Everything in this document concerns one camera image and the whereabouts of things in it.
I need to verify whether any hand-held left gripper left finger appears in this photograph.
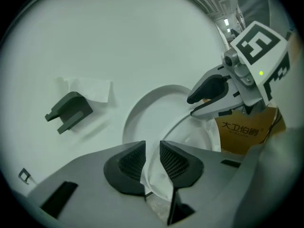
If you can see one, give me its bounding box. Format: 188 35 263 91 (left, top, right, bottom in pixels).
27 141 164 228

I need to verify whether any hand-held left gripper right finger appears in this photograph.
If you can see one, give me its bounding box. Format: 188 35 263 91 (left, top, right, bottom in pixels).
160 140 245 226

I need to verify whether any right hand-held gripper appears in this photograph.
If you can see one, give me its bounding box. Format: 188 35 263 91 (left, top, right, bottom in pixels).
187 20 292 118

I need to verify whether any person's right forearm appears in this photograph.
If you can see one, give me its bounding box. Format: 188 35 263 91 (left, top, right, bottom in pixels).
286 28 301 71

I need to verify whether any large printed cardboard box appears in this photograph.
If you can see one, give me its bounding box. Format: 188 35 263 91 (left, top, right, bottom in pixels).
213 103 287 156

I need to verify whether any white paper sheet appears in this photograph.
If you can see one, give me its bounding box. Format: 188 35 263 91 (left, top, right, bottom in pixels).
56 76 112 104

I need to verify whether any thin black cable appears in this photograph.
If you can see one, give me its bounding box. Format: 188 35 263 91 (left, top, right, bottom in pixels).
266 107 285 143

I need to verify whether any large dark wall bracket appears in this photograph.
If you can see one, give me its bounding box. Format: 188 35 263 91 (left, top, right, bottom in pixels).
44 91 94 135

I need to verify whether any small dark wall bracket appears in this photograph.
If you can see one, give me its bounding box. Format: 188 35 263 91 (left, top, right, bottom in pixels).
18 167 31 185

